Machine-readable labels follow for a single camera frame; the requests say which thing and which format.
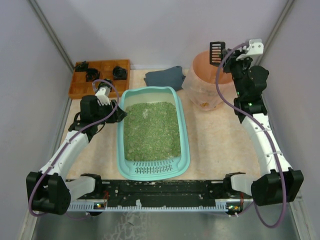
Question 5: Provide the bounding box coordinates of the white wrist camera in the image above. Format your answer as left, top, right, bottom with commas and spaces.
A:
236, 38, 264, 61
95, 86, 111, 106

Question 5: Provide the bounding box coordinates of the wooden compartment tray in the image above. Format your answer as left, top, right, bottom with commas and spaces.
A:
68, 59, 131, 100

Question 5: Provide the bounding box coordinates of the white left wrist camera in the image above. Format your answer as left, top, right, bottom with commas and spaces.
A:
95, 86, 111, 106

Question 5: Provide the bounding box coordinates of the black slotted litter scoop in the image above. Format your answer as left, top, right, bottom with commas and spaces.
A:
209, 41, 227, 67

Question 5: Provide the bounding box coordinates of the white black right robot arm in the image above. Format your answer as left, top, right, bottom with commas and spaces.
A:
209, 41, 304, 206

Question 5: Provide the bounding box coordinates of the dark patterned rolled cloth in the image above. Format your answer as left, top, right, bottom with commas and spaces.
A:
104, 78, 113, 85

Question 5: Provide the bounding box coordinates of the folded dark grey cloth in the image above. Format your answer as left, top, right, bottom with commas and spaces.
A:
144, 66, 186, 92

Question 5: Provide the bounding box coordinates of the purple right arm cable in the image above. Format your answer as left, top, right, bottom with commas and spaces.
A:
215, 42, 288, 229

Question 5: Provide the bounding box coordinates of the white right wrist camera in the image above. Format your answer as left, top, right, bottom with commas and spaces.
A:
236, 38, 264, 61

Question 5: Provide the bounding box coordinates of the orange bagged trash bin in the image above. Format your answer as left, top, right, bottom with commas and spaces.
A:
182, 50, 223, 111

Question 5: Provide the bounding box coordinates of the teal plastic litter box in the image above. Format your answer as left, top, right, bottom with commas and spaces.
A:
116, 87, 191, 181

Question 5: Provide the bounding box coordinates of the black rail base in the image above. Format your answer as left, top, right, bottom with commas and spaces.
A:
80, 180, 251, 208

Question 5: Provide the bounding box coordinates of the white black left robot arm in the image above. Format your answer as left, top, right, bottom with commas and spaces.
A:
26, 94, 127, 217

